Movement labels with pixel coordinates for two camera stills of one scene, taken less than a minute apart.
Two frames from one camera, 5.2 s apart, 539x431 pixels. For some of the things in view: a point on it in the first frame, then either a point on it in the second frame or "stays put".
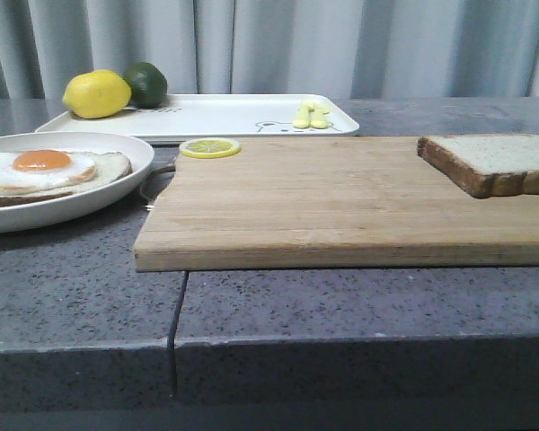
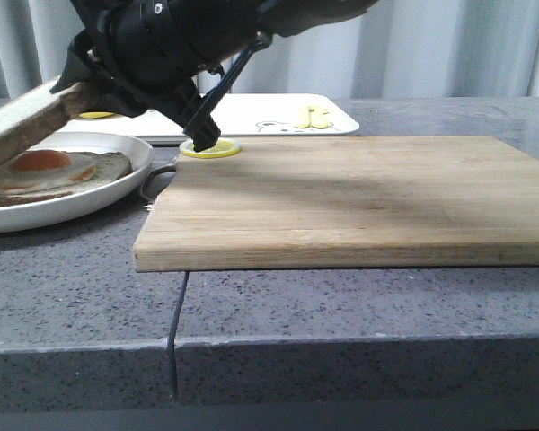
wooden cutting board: (334, 203) stays put
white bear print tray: (214, 116) stays put
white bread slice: (496, 165) to (79, 99)
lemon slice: (209, 147) stays put
